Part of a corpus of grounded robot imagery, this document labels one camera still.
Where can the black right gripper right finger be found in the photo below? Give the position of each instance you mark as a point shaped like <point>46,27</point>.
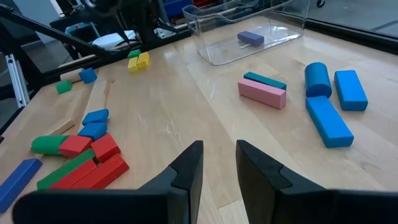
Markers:
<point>267,193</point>

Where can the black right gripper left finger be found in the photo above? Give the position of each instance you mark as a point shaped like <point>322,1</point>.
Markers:
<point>174,193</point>

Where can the red long block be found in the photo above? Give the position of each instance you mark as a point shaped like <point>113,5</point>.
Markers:
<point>74,175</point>
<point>105,172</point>

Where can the red cube block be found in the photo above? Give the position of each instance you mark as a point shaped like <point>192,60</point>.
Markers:
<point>105,147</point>

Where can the pink long block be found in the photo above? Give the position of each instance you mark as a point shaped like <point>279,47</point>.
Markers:
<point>261,93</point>

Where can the blue rounded block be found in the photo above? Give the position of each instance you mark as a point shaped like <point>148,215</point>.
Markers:
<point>92,130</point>
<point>95,117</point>

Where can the red rectangular block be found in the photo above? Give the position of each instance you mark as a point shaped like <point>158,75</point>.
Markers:
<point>75,146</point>

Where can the green long block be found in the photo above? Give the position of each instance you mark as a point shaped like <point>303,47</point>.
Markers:
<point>65,170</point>

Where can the teal long block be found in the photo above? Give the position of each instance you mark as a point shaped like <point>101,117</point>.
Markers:
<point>264,80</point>

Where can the large blue cylinder block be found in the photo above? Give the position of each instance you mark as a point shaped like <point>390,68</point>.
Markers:
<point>317,79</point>

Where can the blue rectangular block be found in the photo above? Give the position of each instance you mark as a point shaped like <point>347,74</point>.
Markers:
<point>350,90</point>

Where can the green cylinder block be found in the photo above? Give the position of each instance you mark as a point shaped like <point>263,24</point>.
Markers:
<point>48,144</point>

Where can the small green block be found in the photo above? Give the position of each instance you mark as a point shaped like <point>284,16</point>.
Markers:
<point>63,87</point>
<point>134,53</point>

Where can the dark blue long block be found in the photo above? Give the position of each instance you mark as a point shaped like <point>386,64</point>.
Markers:
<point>17,183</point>

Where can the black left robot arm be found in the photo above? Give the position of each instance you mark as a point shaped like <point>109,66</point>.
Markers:
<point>146,21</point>

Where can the small yellow block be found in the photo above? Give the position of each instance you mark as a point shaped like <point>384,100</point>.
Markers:
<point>132,65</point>
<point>143,60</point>

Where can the small blue cylinder block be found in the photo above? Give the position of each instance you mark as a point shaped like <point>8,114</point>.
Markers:
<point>88,75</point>

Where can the purple block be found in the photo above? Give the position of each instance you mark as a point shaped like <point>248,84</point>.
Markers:
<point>250,38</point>

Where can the clear plastic bin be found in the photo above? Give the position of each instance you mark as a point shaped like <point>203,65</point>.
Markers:
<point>280,37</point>

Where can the plain wooden block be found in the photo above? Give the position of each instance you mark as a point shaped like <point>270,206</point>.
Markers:
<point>70,75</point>

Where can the white flat device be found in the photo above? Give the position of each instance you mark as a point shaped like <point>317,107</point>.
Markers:
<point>112,40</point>

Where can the blue storage crate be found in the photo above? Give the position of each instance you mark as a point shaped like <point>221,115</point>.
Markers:
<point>177,7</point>

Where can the silver aluminium extrusion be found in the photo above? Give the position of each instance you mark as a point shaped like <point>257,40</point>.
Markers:
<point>18,84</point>

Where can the light blue box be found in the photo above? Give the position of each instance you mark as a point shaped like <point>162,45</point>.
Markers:
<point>81,25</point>

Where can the black diagonal frame strut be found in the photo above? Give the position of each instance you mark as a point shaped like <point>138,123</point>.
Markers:
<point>46,28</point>

